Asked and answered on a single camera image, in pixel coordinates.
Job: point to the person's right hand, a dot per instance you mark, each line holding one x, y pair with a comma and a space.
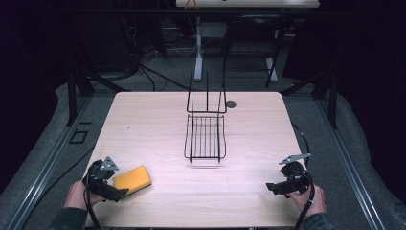
314, 201

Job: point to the dark round table grommet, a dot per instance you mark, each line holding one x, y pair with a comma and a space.
230, 104

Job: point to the person's left hand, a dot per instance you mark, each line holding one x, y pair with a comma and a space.
76, 196

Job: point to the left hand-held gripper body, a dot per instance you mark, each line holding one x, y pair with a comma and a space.
101, 175

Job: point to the white background table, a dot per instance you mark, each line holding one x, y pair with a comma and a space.
249, 3

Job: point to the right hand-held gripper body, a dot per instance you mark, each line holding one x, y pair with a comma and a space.
295, 177

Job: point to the grey metal floor rail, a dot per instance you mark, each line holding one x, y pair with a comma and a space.
348, 166
44, 166

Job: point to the yellow sponge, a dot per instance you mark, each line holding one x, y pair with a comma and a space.
132, 180

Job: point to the black metal frame stand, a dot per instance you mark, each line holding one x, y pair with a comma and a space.
73, 96
332, 99

